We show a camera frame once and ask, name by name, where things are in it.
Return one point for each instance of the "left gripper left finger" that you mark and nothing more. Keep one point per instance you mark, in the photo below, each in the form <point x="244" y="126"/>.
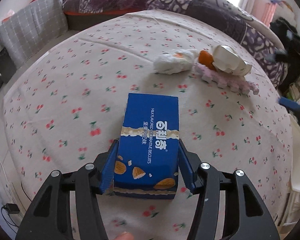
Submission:
<point x="48" y="216"/>

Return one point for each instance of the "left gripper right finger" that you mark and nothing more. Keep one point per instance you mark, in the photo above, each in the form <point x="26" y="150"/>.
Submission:
<point x="246" y="215"/>

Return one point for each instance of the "pink foam strip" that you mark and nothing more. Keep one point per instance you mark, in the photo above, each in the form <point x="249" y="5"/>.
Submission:
<point x="223" y="80"/>

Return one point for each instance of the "cream printed paper bag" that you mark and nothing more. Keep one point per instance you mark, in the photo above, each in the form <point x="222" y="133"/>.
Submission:
<point x="227" y="60"/>

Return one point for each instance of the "orange peel piece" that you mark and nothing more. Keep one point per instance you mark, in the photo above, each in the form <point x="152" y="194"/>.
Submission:
<point x="205" y="58"/>

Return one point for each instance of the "blue biscuit box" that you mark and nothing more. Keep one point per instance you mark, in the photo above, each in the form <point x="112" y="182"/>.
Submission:
<point x="147" y="157"/>

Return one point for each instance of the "white tissue wrapper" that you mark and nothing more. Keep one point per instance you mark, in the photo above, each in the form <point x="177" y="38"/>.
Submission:
<point x="176" y="61"/>

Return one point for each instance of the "white plastic trash bin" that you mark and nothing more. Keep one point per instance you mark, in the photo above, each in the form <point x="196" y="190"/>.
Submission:
<point x="295" y="172"/>

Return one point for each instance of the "black power adapter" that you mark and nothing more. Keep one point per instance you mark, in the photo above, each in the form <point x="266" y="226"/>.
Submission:
<point x="12" y="208"/>

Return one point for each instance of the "pink white cabinet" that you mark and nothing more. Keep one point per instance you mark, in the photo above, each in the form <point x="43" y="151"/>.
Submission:
<point x="268" y="11"/>

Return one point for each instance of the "cherry print table cloth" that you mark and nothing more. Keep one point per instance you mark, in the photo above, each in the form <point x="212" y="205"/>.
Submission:
<point x="71" y="105"/>

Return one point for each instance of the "grey checked cushion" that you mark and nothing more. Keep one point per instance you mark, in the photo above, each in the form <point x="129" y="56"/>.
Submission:
<point x="27" y="31"/>

